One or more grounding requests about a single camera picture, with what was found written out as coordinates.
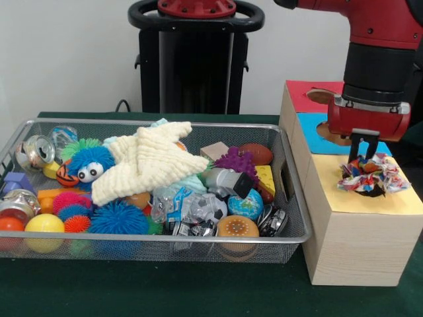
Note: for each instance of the large blue spiky ball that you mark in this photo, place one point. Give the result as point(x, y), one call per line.
point(119, 219)

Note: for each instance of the multicoloured knotted cloth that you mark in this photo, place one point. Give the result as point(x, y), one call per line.
point(373, 176)

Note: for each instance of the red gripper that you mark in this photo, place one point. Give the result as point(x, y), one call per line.
point(367, 123)

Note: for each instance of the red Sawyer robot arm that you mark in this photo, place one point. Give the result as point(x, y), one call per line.
point(383, 49)

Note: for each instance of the brown toy football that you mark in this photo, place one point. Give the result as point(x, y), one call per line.
point(257, 153)

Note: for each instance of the light blue muslin cloth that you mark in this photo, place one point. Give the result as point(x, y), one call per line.
point(191, 183)

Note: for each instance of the yellow cheese toy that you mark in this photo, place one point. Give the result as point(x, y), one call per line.
point(266, 180)

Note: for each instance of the blue globe ball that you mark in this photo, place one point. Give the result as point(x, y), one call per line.
point(245, 204)

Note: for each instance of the cream muslin cloth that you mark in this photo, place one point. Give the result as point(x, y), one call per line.
point(148, 165)

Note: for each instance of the toy burger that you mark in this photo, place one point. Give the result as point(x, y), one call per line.
point(238, 226)

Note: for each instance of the yellow smooth ball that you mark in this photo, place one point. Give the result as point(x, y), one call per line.
point(44, 226)

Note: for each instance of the purple spiky ball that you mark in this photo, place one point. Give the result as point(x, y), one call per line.
point(236, 162)

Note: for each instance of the wooden box with three holes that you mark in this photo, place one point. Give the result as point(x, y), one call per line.
point(357, 251)

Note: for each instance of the shallow metal mesh bin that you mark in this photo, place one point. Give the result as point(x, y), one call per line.
point(198, 238)

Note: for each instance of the orange smooth ball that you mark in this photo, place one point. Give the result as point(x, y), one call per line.
point(11, 226)

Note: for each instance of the dark green table cloth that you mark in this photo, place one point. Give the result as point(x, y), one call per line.
point(415, 132)
point(198, 290)

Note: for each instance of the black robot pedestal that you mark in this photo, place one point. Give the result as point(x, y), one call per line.
point(195, 66)

